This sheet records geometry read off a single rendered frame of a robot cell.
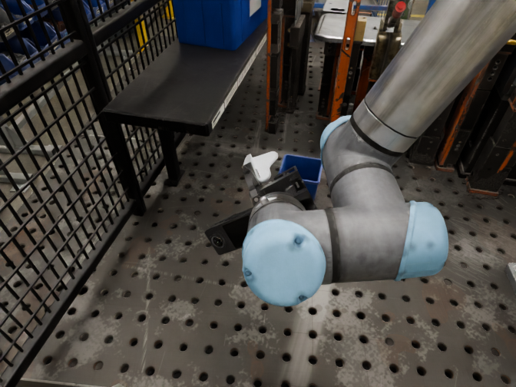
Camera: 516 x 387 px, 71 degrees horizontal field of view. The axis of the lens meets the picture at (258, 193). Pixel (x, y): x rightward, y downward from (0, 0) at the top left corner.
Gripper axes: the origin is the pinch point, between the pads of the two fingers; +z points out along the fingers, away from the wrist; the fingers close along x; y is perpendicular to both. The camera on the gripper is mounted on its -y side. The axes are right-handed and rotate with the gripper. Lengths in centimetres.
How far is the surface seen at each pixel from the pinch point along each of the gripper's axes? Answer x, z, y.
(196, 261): -9.6, 14.1, -23.5
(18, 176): 48, 133, -134
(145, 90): 28.5, 13.4, -13.4
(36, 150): 59, 154, -129
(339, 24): 25, 56, 38
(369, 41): 16, 45, 41
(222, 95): 19.9, 12.3, 0.4
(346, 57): 15, 43, 33
